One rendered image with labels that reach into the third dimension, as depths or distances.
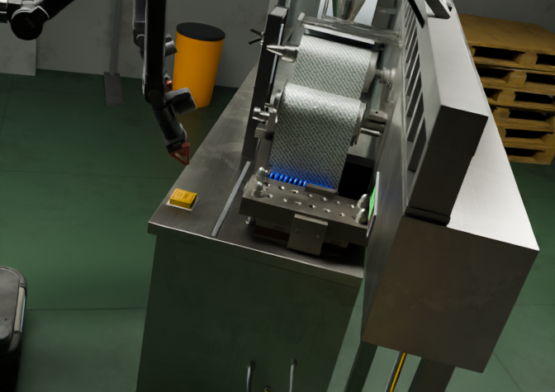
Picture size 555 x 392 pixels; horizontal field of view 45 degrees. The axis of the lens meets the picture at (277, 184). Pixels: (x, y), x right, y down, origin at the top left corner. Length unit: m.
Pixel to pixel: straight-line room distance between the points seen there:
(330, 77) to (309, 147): 0.29
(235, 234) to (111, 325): 1.12
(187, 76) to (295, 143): 3.05
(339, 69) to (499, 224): 1.08
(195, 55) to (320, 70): 2.83
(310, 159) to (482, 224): 0.93
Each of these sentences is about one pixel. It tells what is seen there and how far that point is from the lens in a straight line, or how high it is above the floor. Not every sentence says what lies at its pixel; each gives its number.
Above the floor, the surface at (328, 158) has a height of 1.13.
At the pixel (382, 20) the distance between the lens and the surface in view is 3.01.
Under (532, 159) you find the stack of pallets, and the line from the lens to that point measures 5.87.
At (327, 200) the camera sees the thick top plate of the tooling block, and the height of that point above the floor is 1.03.
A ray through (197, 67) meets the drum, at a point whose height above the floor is 0.33.
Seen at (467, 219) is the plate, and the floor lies 1.44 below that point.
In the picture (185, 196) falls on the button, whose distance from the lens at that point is 2.14.
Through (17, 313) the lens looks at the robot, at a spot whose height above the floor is 0.24.
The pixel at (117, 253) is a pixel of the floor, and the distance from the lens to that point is 3.44.
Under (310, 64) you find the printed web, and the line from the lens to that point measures 2.25.
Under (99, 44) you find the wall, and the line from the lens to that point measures 5.49.
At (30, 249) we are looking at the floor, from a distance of 3.44.
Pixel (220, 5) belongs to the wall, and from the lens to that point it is 5.48.
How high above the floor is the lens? 2.01
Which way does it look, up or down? 28 degrees down
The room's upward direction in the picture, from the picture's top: 13 degrees clockwise
